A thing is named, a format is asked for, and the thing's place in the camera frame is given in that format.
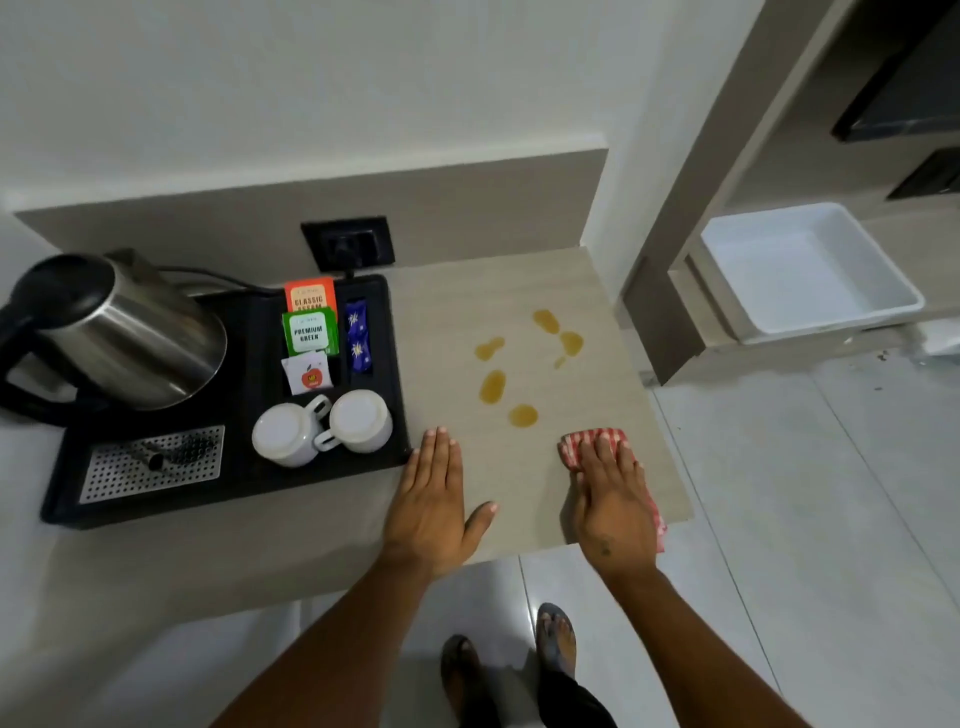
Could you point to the orange tea bag packet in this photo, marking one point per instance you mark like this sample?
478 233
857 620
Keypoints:
309 294

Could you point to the person's left forearm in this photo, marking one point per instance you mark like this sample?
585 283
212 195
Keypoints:
337 652

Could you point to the person's right little finger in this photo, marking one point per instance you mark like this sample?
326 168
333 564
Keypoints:
637 478

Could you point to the person's left hand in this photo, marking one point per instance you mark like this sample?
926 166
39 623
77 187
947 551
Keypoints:
427 517

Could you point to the black flat screen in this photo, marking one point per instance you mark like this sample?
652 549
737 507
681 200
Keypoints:
915 90

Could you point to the white ceramic cup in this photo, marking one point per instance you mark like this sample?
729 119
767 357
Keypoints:
364 424
281 435

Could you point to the person's right foot in sandal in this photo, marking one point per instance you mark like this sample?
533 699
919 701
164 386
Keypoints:
556 637

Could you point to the red checked cloth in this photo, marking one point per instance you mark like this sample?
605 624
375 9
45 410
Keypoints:
579 444

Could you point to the perforated metal drip grate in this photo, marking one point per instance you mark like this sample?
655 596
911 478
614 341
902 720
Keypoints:
112 472

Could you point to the person's right middle finger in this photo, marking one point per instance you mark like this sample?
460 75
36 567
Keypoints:
604 459

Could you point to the person's left thumb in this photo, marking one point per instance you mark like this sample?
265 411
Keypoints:
481 517

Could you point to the blue starred sachet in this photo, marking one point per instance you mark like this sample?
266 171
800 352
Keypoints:
356 319
361 354

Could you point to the black plastic tray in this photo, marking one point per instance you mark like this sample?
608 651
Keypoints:
247 480

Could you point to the white plastic bin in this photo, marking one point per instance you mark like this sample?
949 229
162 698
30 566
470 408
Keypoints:
802 270

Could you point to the person's foot in sandal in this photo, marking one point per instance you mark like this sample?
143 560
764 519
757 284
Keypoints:
460 671
556 637

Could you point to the beige shelf unit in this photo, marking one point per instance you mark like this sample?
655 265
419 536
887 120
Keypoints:
675 225

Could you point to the black trouser leg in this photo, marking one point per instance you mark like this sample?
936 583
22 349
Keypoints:
574 705

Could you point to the green tea bag packet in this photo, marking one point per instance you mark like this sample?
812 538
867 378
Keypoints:
309 334

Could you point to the small black box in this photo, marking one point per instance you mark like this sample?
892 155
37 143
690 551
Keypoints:
930 176

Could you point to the person's left foot in sandal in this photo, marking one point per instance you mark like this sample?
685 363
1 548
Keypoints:
460 671

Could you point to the stainless steel electric kettle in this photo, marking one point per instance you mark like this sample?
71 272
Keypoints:
127 337

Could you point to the white apple tea bag packet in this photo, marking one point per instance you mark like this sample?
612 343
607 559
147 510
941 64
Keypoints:
307 375

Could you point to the person's right forearm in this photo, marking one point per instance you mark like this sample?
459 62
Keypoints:
697 652

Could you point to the person's right hand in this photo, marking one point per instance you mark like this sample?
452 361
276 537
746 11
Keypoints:
615 517

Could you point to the person's left middle finger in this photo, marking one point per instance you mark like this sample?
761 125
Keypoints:
441 457

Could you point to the yellow liquid spill spots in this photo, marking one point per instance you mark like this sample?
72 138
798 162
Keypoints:
493 386

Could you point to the person's left little finger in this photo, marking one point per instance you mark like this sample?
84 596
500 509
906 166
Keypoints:
409 474

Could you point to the black wall socket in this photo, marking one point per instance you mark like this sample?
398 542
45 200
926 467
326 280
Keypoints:
375 240

